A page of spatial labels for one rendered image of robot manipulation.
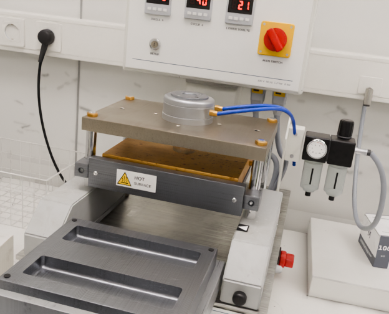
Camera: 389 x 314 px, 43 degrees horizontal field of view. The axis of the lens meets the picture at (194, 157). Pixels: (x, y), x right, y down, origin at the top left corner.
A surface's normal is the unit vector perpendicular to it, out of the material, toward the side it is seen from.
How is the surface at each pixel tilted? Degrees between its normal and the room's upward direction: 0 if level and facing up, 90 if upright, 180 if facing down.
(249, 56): 90
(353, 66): 90
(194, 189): 90
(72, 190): 0
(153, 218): 0
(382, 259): 90
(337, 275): 0
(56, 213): 41
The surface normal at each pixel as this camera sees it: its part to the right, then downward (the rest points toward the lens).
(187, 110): 0.00, 0.30
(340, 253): 0.11, -0.95
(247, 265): -0.08, -0.54
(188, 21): -0.25, 0.27
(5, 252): 0.99, 0.10
